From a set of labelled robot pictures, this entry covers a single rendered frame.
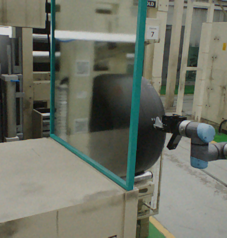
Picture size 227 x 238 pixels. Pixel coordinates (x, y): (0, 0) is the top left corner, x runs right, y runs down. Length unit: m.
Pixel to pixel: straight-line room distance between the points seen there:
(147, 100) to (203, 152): 0.43
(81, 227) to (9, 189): 0.21
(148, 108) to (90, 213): 0.95
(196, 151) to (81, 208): 0.75
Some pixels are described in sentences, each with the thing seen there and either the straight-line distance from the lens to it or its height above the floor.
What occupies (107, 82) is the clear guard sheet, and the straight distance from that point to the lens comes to 1.00.
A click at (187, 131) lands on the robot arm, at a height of 1.29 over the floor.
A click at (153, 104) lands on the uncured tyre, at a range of 1.79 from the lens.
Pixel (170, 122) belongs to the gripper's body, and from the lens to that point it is 1.64.
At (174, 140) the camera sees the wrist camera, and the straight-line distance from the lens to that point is 1.64.
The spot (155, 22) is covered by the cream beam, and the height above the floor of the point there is 1.76.
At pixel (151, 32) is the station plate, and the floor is 1.70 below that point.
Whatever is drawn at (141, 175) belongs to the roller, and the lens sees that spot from 1.99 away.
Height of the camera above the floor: 1.67
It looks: 14 degrees down
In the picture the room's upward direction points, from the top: 3 degrees clockwise
